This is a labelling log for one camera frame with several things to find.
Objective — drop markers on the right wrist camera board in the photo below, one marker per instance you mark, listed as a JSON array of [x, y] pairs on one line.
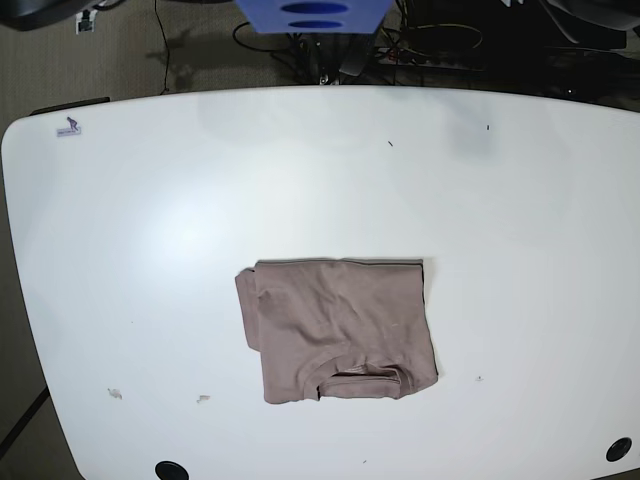
[[85, 21]]

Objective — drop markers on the blue plastic mount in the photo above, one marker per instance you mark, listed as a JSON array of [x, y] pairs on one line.
[[315, 16]]

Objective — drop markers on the small white sticker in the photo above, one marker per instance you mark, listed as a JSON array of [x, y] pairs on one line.
[[71, 129]]

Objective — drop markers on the black table grommet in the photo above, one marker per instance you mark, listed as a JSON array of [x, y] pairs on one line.
[[169, 470], [619, 449]]

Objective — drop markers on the black table grommet right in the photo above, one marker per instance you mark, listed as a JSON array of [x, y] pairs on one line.
[[619, 449]]

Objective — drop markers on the black table grommet left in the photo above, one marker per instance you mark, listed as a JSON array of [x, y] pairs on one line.
[[169, 470]]

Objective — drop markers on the mauve T-shirt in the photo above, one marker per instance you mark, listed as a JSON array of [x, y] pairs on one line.
[[339, 328]]

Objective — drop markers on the small paper scrap left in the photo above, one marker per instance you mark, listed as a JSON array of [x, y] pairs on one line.
[[115, 393]]

